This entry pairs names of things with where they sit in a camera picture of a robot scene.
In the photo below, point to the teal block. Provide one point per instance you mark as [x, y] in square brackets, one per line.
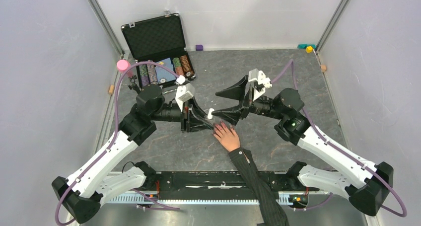
[304, 46]

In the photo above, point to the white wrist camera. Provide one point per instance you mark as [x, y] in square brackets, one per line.
[258, 80]
[185, 91]

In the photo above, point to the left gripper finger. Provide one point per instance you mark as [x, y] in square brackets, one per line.
[197, 110]
[200, 124]

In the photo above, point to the black pinstripe sleeve forearm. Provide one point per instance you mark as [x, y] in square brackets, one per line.
[271, 211]

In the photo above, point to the pink microphone on tripod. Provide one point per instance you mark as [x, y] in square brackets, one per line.
[124, 67]

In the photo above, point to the clear nail polish bottle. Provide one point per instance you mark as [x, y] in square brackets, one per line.
[212, 121]

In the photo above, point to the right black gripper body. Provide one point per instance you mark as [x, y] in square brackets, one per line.
[247, 102]

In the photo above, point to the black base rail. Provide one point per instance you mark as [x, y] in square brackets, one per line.
[212, 188]

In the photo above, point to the yellow cube in corner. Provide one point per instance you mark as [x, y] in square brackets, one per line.
[309, 49]

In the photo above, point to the black poker chip case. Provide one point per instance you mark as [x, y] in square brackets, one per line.
[157, 39]

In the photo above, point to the mannequin hand with red nails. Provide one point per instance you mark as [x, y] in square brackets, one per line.
[226, 136]

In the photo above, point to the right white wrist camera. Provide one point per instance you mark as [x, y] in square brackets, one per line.
[258, 80]

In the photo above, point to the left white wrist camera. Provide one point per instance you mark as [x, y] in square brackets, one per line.
[185, 91]

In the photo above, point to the tan block left wall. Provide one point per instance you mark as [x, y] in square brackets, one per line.
[111, 89]

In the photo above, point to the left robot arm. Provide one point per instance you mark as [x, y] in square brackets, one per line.
[85, 191]

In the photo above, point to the white nail polish cap brush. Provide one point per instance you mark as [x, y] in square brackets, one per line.
[210, 113]

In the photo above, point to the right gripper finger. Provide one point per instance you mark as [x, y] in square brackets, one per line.
[231, 115]
[236, 91]

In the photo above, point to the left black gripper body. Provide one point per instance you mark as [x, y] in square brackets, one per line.
[186, 115]

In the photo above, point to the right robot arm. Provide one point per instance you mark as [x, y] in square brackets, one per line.
[365, 184]

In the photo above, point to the purple cube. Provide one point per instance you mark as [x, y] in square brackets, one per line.
[199, 47]

